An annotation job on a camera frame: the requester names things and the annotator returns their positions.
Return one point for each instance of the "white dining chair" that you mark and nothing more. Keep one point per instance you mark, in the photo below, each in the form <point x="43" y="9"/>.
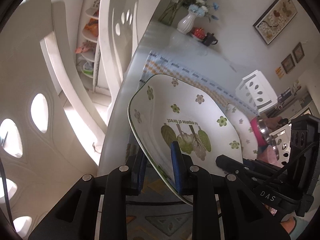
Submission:
<point x="46" y="174"/>
<point x="257" y="92"/>
<point x="118" y="41"/>

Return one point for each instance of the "white dining chair far right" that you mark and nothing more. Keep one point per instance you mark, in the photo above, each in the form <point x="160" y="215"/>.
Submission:
<point x="257" y="92"/>

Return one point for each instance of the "patterned blue table runner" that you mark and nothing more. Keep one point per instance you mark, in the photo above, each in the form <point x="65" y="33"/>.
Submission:
<point x="158" y="64"/>

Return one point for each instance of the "white dining chair near left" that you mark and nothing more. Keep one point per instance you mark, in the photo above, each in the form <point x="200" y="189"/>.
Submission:
<point x="46" y="174"/>

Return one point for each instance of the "small framed picture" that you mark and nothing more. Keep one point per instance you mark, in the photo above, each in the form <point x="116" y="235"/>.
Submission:
<point x="298" y="52"/>
<point x="288" y="64"/>

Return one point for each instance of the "white floral square plate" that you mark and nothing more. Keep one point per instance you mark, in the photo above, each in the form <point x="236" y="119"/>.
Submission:
<point x="166" y="109"/>

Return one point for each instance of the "white corner shelf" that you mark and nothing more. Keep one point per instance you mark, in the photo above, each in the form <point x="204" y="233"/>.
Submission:
<point x="88" y="58"/>

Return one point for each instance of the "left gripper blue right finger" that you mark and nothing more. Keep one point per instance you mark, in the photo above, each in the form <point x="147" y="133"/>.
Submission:
<point x="177" y="165"/>

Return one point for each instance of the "pink floral plate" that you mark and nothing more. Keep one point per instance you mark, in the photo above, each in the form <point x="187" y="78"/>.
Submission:
<point x="255" y="125"/>

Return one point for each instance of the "white dining chair far left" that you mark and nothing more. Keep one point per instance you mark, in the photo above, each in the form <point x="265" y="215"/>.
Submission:
<point x="118" y="41"/>

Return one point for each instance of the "red lidded teacup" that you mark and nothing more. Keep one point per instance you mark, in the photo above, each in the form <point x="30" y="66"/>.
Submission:
<point x="198" y="34"/>

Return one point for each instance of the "small framed picture lower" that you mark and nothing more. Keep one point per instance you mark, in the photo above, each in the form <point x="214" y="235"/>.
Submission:
<point x="288" y="64"/>

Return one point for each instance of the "white ribbed flower vase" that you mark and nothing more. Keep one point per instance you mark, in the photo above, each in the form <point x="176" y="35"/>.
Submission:
<point x="186" y="24"/>

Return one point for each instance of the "dark brown mug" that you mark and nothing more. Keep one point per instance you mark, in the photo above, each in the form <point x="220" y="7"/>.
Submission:
<point x="209" y="40"/>

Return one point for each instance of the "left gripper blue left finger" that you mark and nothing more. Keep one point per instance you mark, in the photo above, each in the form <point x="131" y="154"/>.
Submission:
<point x="138" y="172"/>

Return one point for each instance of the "stainless steel bowl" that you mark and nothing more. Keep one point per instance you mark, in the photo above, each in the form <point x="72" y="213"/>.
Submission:
<point x="266" y="127"/>

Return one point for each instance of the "large framed wall picture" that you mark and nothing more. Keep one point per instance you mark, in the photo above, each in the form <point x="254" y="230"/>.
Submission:
<point x="272" y="22"/>

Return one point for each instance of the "small framed picture upper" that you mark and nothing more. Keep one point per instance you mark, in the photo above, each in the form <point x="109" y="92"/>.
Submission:
<point x="298" y="52"/>

